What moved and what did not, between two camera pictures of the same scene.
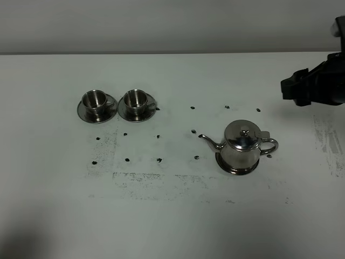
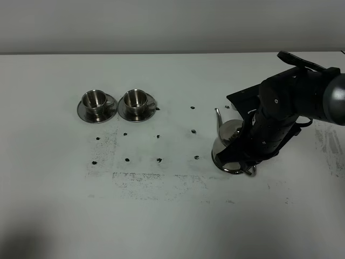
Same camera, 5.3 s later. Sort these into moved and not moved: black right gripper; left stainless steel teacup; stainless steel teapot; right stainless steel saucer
Moved: black right gripper; stainless steel teapot
Not moved: right stainless steel saucer; left stainless steel teacup
